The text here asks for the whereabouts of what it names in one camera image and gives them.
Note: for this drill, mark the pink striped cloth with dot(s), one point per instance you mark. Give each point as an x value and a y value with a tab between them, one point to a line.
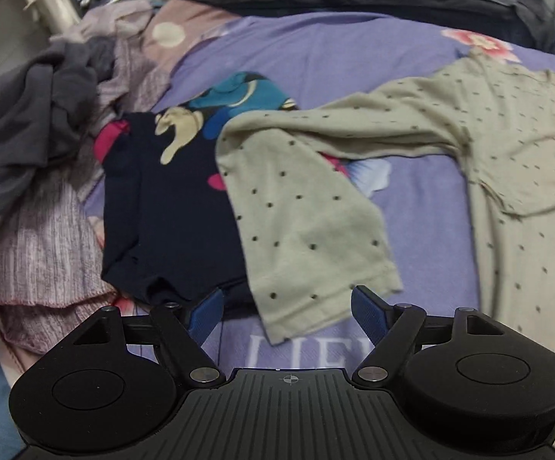
33	258

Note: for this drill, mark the navy cartoon print shirt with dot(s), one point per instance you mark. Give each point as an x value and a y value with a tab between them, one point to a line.
162	211

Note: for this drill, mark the pink cloth with cream circle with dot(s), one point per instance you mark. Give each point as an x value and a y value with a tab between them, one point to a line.
181	19

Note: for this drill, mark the purple floral bed sheet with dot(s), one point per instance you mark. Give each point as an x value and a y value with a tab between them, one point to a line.
306	57

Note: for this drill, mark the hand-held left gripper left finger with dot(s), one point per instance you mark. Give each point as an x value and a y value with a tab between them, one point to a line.
205	318

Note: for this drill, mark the cream polka dot shirt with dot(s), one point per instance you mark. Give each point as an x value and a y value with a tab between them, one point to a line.
306	230

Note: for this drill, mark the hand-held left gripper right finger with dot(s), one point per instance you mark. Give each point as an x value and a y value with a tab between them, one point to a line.
368	316

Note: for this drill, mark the dark grey garment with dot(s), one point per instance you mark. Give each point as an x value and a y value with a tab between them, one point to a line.
28	120

